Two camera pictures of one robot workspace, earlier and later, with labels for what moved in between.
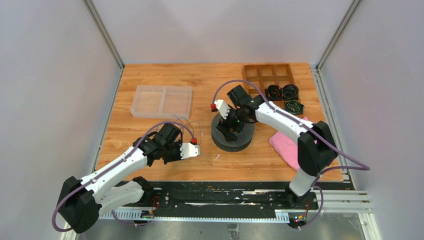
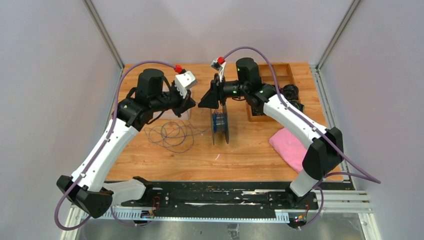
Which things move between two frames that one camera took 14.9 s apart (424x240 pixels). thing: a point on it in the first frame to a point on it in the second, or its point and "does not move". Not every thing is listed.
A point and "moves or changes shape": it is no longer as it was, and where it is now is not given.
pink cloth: (287, 145) does not move
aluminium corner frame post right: (316, 68) does not move
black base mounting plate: (223, 199) does not move
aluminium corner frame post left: (92, 10) does not move
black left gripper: (178, 144) to (184, 104)
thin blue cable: (178, 118) moves or changes shape
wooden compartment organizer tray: (266, 75) does not move
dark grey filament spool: (243, 140) moves or changes shape
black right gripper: (224, 125) to (211, 99)
